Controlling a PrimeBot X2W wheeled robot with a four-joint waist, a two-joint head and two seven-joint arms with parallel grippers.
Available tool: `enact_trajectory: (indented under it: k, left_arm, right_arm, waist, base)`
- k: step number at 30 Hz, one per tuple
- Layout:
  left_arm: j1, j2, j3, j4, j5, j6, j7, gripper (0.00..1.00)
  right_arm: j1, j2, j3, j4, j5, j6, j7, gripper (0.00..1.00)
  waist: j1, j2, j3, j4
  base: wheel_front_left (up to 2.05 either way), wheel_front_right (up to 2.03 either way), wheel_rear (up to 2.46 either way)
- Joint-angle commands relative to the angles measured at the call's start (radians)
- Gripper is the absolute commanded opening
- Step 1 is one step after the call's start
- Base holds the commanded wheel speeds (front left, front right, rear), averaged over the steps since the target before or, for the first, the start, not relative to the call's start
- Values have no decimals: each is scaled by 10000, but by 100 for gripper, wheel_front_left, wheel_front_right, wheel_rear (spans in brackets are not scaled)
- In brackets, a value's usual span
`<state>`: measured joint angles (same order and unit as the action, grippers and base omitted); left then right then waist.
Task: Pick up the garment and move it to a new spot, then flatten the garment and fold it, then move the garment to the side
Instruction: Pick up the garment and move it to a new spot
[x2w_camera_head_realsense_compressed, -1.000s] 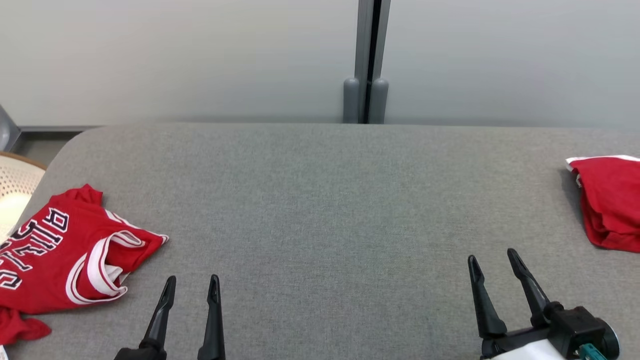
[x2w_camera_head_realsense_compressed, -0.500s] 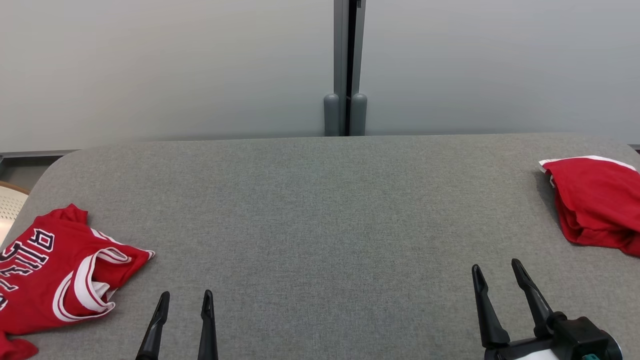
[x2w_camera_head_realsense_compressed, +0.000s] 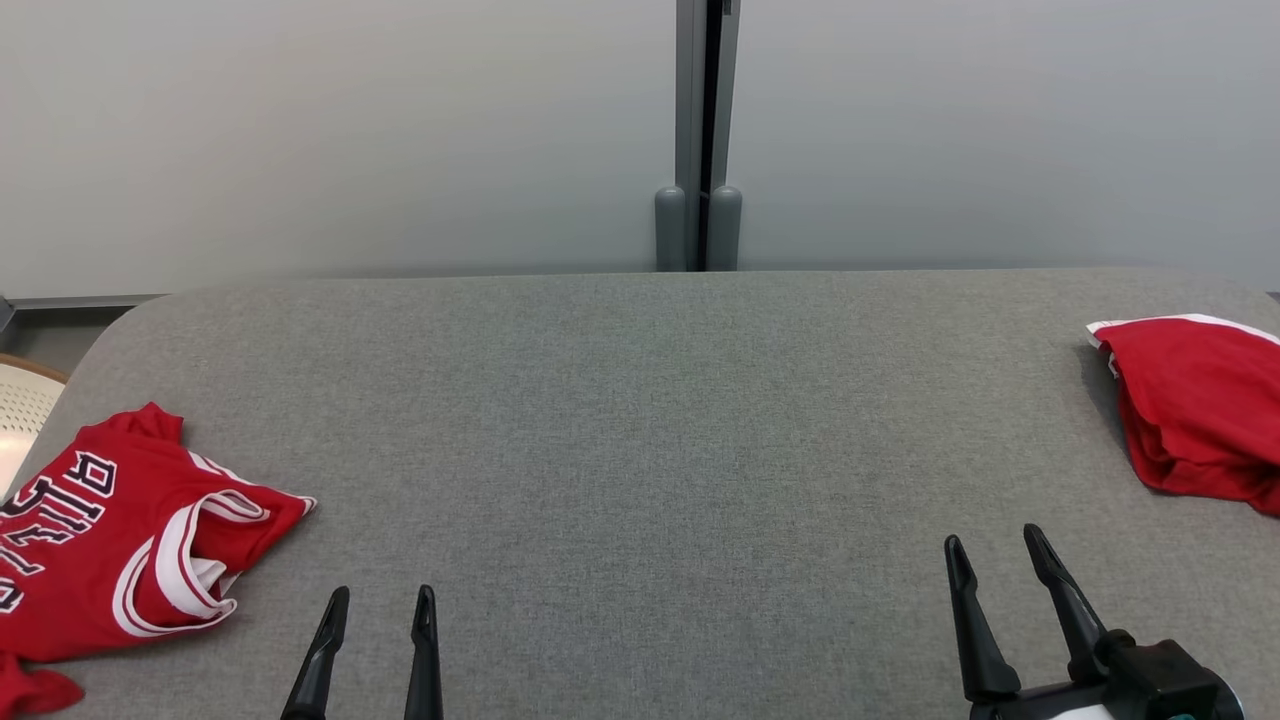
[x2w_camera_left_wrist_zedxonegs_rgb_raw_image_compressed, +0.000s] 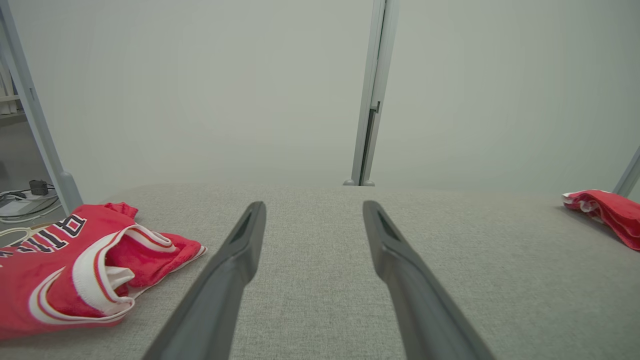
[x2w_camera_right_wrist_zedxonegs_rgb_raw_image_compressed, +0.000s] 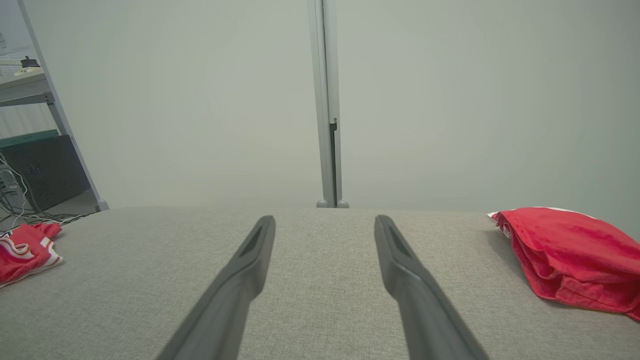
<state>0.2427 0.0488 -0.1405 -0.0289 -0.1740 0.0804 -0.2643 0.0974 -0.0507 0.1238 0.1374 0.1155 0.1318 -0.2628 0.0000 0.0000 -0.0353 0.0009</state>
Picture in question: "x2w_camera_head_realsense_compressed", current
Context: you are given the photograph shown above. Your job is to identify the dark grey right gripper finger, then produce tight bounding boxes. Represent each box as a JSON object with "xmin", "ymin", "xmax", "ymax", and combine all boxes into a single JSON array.
[
  {"xmin": 1023, "ymin": 523, "xmax": 1111, "ymax": 686},
  {"xmin": 944, "ymin": 535, "xmax": 1023, "ymax": 703}
]

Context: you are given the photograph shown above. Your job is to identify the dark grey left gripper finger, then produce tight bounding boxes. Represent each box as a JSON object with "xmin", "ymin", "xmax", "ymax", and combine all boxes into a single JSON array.
[
  {"xmin": 281, "ymin": 586, "xmax": 351, "ymax": 720},
  {"xmin": 404, "ymin": 585, "xmax": 444, "ymax": 720}
]

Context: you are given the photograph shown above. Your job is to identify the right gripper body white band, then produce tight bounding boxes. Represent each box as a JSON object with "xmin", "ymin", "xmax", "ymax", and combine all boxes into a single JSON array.
[{"xmin": 968, "ymin": 680, "xmax": 1111, "ymax": 720}]

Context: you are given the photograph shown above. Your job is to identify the red basketball jersey white sleeves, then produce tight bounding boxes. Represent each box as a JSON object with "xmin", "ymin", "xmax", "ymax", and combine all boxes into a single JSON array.
[{"xmin": 0, "ymin": 402, "xmax": 318, "ymax": 716}]

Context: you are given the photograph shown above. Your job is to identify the red shorts white stripe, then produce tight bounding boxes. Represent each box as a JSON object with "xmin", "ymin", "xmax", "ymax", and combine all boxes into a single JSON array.
[{"xmin": 1086, "ymin": 314, "xmax": 1280, "ymax": 517}]

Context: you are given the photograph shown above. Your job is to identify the beige perforated chair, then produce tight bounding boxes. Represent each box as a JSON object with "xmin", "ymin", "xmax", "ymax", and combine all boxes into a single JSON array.
[{"xmin": 0, "ymin": 353, "xmax": 69, "ymax": 498}]

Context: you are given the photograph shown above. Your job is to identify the grey partition post with feet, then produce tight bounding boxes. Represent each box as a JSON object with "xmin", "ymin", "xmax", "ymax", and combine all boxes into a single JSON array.
[{"xmin": 655, "ymin": 0, "xmax": 743, "ymax": 273}]

